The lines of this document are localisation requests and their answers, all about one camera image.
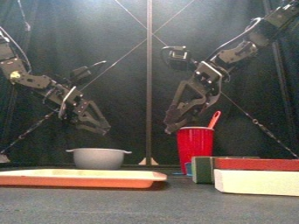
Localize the red plastic cup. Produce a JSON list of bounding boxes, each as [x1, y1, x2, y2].
[[175, 126, 217, 175]]

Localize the red flat block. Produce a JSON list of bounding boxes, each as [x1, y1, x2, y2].
[[211, 157, 299, 172]]

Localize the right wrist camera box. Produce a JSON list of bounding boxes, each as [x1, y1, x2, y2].
[[161, 45, 194, 72]]

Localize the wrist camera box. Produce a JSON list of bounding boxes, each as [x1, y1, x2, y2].
[[70, 60, 109, 86], [161, 45, 194, 72]]

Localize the green block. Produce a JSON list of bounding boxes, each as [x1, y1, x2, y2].
[[191, 156, 217, 185]]

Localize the orange plastic utensil handle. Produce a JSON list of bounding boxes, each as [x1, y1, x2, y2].
[[207, 110, 222, 130]]

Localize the orange cream plastic tray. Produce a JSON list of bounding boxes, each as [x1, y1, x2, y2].
[[0, 168, 169, 189]]

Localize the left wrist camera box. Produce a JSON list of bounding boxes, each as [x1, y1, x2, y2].
[[70, 60, 109, 86]]

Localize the grey toy pot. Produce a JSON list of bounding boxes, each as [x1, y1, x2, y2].
[[65, 147, 134, 171]]

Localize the blue small object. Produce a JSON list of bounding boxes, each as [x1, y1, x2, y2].
[[183, 162, 194, 177]]

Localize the vertical metal frame pole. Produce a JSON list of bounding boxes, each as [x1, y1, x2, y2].
[[138, 0, 161, 166]]

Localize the white long block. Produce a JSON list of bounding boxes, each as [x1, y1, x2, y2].
[[213, 168, 299, 197]]

